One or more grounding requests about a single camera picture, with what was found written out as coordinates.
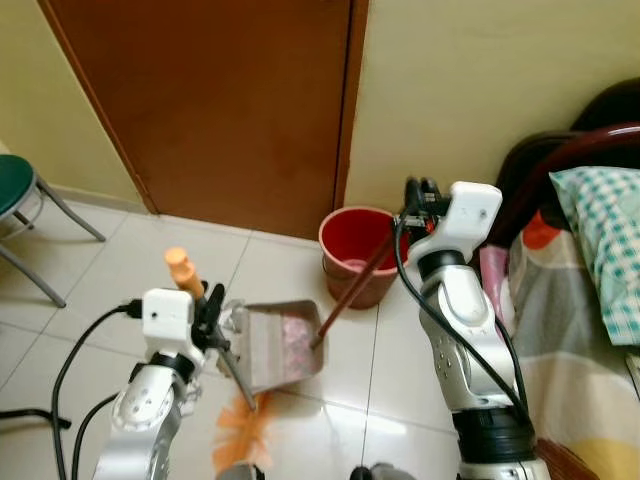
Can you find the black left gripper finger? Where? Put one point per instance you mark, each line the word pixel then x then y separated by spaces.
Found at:
pixel 201 300
pixel 217 300

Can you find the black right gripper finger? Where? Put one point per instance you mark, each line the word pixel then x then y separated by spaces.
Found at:
pixel 404 222

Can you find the orange bristle broom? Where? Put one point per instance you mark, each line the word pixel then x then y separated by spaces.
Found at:
pixel 182 270

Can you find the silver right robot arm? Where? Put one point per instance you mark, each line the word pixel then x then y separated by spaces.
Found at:
pixel 470 350

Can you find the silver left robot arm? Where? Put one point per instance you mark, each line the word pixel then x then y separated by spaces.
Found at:
pixel 140 420

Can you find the crumpled white paper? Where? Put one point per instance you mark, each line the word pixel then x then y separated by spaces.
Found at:
pixel 232 318

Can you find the red plastic bucket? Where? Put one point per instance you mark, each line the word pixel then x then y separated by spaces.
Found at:
pixel 352 232

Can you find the pink litter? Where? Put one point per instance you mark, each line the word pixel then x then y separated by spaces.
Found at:
pixel 298 332

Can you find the dark red bed headboard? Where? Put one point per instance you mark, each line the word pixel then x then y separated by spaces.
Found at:
pixel 540 170

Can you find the grey robot left leg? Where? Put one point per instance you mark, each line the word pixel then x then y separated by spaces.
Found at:
pixel 240 473

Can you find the green white checked pillow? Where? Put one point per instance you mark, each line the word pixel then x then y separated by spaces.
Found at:
pixel 605 230

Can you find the brown wooden door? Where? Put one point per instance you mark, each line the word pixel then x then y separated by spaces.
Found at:
pixel 220 100

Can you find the black rounded object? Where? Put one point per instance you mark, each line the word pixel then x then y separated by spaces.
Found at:
pixel 612 105

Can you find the green seat metal stool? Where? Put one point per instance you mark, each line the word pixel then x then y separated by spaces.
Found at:
pixel 14 178

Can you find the multicoloured patchwork quilt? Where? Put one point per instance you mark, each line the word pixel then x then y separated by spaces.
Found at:
pixel 570 390

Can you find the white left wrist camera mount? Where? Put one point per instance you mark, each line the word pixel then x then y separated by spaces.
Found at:
pixel 165 318

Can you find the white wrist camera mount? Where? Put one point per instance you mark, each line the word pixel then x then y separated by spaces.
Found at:
pixel 468 215
pixel 165 318

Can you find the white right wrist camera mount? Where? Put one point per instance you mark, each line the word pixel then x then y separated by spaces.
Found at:
pixel 468 215

